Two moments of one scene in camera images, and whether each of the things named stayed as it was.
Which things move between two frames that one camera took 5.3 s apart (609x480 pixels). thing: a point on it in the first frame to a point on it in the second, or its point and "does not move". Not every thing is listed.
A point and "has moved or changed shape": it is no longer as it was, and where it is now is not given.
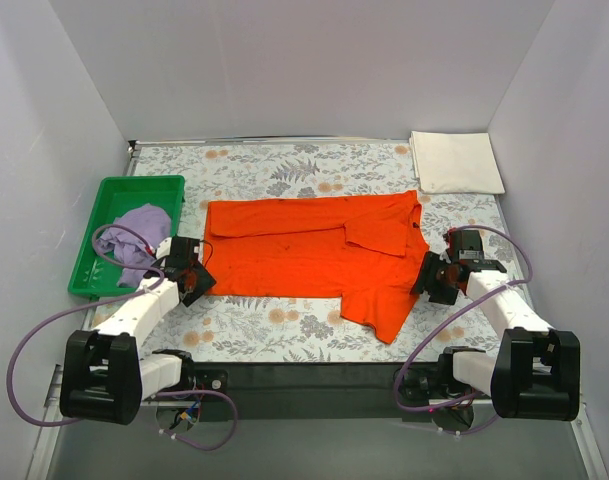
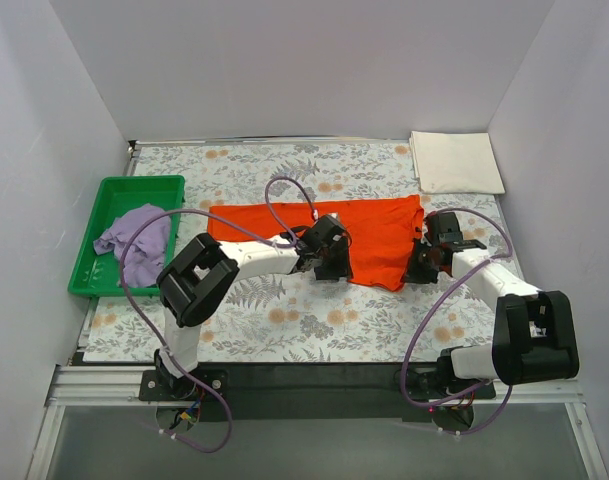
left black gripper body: [197, 282] to [335, 265]
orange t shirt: [362, 248] has moved or changed shape
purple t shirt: [150, 222] does not move
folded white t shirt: [455, 163] does not move
